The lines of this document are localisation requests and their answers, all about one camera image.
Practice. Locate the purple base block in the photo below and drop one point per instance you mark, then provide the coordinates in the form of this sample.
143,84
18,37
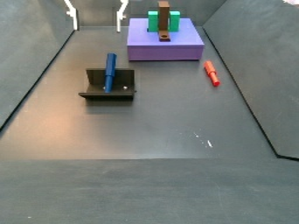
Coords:
145,47

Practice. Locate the red stepped peg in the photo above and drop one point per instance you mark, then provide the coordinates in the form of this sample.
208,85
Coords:
212,73

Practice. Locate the brown L-shaped holder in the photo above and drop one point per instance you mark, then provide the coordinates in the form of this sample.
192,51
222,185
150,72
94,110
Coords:
164,21

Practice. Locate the green block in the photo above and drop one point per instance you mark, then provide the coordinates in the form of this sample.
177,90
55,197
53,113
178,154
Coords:
174,21

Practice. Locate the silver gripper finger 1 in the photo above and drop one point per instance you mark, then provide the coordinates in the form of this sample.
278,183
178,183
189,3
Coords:
73,14
121,15

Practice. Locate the black angle bracket fixture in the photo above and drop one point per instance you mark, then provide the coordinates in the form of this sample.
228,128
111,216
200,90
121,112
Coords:
123,86

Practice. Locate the blue stepped peg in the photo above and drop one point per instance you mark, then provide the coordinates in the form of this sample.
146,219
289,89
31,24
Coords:
110,71

